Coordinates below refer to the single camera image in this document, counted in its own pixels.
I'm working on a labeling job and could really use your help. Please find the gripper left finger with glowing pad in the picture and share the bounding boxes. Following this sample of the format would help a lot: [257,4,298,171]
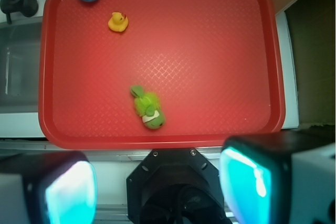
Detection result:
[1,151,98,223]

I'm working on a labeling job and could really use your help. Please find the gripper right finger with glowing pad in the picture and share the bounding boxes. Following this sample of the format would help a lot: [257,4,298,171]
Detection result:
[219,131,335,223]

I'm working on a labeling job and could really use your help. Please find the green plush toy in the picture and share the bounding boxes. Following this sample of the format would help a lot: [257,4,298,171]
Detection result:
[130,85,166,130]

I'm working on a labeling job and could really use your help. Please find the red plastic tray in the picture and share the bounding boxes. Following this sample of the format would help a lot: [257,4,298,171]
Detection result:
[38,0,285,150]

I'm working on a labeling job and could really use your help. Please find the grey metal sink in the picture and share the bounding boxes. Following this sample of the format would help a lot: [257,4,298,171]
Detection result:
[1,17,42,114]

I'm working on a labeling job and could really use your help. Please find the yellow rubber duck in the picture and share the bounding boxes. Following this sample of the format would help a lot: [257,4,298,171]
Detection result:
[108,12,129,33]

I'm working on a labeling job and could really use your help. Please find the black faucet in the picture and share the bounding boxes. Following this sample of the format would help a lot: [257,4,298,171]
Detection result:
[1,0,39,25]

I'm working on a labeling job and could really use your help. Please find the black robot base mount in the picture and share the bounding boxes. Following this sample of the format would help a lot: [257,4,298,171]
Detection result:
[126,148,231,223]

